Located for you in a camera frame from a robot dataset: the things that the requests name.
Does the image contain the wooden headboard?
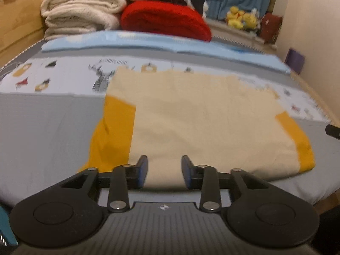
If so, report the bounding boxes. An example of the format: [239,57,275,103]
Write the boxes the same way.
[0,0,61,67]

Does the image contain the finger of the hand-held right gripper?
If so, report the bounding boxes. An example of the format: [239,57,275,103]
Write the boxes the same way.
[325,124,340,140]

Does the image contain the purple box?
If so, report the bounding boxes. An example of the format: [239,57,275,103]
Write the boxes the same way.
[285,48,306,75]

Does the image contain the white folded fleece blanket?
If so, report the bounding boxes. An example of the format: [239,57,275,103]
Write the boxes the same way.
[40,0,128,41]

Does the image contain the light blue blanket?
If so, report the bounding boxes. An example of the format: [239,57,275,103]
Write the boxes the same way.
[41,30,292,75]

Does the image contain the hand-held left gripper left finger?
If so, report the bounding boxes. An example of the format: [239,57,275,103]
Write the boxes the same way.
[61,155,148,213]

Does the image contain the dark red bag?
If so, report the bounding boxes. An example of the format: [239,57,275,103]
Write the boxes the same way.
[259,13,283,44]

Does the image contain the beige and mustard hoodie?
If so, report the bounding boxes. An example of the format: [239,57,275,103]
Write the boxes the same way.
[77,66,316,190]

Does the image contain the red knitted blanket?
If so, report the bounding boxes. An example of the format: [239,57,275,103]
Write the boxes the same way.
[120,1,213,42]

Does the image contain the teal object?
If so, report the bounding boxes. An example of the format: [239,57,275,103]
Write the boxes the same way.
[0,204,18,248]

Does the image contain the yellow plush toys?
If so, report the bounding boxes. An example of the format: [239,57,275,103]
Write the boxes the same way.
[225,6,259,30]

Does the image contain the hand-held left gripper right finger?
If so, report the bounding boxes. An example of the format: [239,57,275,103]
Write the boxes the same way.
[181,155,270,213]

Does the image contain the printed grey bed sheet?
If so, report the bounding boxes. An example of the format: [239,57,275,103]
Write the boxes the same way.
[0,38,340,208]

